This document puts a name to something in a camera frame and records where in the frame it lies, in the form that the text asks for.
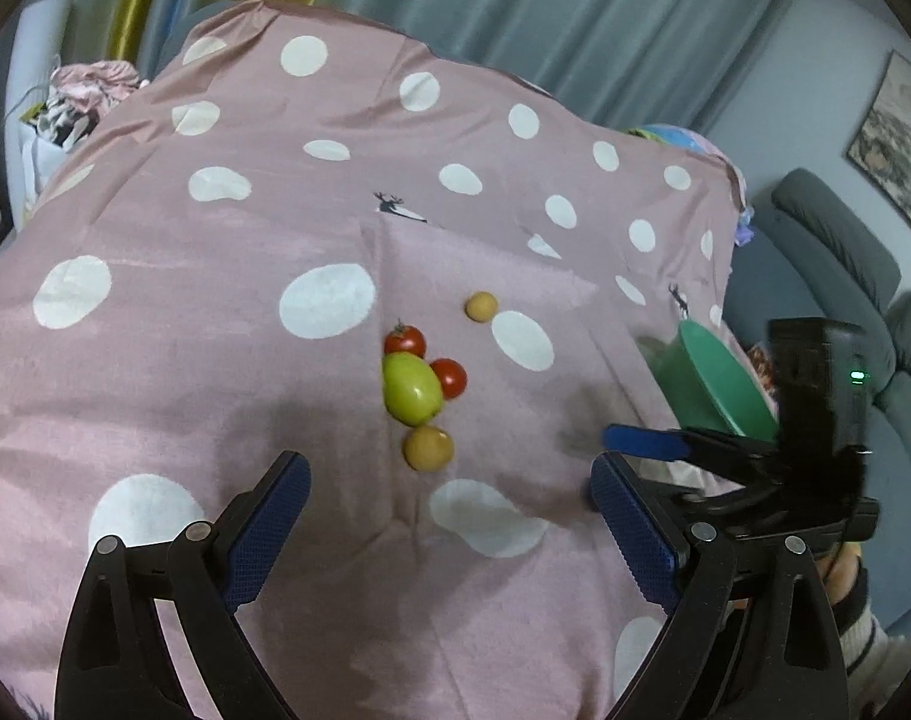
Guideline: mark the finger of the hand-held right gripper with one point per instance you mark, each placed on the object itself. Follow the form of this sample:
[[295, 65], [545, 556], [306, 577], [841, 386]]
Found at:
[[647, 442], [740, 502]]

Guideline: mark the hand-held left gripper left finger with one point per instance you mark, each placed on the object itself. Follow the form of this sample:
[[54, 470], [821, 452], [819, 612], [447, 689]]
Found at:
[[264, 540]]

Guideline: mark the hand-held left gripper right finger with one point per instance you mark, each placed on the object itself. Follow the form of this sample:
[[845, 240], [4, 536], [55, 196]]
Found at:
[[635, 532]]

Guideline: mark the green plastic bowl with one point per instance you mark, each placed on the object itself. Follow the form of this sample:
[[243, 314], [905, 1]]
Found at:
[[714, 390]]

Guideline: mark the red cherry tomato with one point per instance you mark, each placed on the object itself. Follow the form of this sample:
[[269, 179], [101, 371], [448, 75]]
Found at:
[[450, 377], [405, 343]]

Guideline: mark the person's right forearm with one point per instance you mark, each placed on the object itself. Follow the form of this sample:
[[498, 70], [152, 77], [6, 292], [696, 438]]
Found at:
[[864, 637]]

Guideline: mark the orange patterned cloth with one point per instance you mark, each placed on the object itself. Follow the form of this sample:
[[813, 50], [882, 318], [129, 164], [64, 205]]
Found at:
[[761, 364]]

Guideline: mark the grey sofa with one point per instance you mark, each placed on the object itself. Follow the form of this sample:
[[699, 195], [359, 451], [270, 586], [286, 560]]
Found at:
[[838, 240]]

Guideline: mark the pink polka-dot blanket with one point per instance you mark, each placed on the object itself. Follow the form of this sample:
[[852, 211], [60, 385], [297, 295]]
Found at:
[[163, 390]]

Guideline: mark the green oval fruit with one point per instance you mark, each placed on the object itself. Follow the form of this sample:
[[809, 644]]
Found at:
[[410, 388]]

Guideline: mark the small yellow round fruit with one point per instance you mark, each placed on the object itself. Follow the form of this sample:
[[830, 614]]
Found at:
[[482, 307]]

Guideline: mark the colourful printed cloth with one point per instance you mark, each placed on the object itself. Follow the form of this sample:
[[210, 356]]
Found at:
[[673, 136]]

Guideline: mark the black and white patterned cloth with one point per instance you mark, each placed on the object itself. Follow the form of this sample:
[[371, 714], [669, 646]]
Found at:
[[58, 120]]

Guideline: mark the pink crumpled cloth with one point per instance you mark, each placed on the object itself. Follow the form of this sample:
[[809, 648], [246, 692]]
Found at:
[[95, 82]]

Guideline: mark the yellow satin curtain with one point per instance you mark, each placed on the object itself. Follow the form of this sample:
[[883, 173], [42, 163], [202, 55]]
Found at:
[[129, 0]]

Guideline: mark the framed wall picture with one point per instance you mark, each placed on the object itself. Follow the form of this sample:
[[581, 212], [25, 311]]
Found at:
[[902, 142]]

